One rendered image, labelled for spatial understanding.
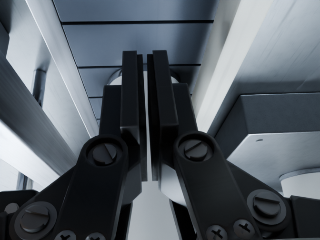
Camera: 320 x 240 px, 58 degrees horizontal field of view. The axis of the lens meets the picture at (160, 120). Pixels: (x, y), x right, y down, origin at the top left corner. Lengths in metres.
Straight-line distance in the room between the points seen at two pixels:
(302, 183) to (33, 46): 0.43
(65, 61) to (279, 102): 0.24
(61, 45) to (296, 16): 0.17
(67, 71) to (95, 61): 0.02
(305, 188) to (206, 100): 0.38
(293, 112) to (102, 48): 0.24
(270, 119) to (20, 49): 0.25
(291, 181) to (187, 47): 0.39
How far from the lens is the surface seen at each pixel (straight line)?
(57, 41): 0.18
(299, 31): 0.27
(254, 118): 0.33
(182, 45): 0.17
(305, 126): 0.35
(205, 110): 0.17
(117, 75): 0.19
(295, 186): 0.53
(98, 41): 0.17
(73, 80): 0.21
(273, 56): 0.29
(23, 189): 0.25
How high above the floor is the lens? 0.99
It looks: 25 degrees down
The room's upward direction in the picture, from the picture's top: 176 degrees clockwise
